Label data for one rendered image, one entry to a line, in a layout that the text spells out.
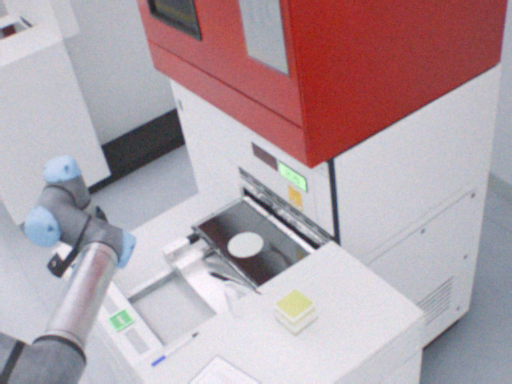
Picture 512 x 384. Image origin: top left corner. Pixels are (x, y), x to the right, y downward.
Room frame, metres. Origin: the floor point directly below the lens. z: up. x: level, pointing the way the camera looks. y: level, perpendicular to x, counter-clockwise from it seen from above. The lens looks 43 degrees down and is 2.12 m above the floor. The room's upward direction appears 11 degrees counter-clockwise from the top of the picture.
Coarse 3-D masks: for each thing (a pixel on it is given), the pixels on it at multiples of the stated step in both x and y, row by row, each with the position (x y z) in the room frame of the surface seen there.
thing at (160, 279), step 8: (208, 248) 1.37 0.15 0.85; (208, 256) 1.37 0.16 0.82; (168, 272) 1.30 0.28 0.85; (152, 280) 1.28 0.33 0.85; (160, 280) 1.29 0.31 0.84; (168, 280) 1.30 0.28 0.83; (136, 288) 1.26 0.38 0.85; (144, 288) 1.26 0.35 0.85; (152, 288) 1.27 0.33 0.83; (128, 296) 1.24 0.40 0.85; (136, 296) 1.24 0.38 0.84
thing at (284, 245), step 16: (240, 208) 1.47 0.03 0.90; (256, 208) 1.45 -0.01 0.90; (208, 224) 1.42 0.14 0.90; (224, 224) 1.41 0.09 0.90; (240, 224) 1.40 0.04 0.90; (256, 224) 1.38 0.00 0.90; (272, 224) 1.37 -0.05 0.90; (288, 224) 1.36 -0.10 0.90; (224, 240) 1.34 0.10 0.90; (272, 240) 1.30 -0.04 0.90; (288, 240) 1.29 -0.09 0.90; (304, 240) 1.28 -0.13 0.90; (256, 256) 1.25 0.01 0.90; (272, 256) 1.24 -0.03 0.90; (288, 256) 1.22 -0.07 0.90; (304, 256) 1.21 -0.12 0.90; (256, 272) 1.19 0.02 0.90; (272, 272) 1.18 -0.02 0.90
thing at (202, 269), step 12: (168, 264) 1.33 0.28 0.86; (204, 264) 1.28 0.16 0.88; (180, 276) 1.27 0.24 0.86; (192, 276) 1.24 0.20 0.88; (204, 276) 1.23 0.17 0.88; (192, 288) 1.20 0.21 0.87; (204, 288) 1.18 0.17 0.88; (216, 288) 1.18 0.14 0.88; (204, 300) 1.15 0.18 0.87; (216, 300) 1.13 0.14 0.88; (216, 312) 1.09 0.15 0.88
